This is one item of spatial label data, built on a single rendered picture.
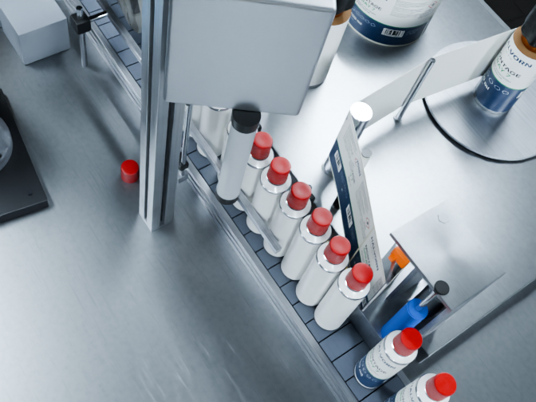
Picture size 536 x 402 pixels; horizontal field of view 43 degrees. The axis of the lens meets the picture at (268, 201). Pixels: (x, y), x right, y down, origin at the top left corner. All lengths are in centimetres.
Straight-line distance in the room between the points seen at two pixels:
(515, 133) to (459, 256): 56
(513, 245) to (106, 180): 78
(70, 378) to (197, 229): 34
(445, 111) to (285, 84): 71
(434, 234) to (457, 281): 7
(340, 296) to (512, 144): 60
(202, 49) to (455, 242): 47
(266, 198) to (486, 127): 57
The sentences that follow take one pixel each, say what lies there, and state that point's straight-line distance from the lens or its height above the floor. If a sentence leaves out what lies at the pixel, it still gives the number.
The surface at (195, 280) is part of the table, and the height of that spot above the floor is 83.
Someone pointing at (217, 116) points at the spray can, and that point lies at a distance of 117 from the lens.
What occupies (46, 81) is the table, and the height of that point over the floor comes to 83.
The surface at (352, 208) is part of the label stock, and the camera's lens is 117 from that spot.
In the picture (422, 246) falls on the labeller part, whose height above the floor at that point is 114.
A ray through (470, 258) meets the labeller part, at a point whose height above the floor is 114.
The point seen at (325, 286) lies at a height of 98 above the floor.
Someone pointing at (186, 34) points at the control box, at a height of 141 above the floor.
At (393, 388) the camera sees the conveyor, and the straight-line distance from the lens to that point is 119.
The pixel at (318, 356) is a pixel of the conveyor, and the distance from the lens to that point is 117.
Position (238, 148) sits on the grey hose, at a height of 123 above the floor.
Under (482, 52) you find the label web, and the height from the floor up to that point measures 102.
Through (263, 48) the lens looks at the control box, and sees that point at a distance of 76.
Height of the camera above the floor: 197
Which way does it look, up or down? 60 degrees down
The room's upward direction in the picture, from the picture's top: 20 degrees clockwise
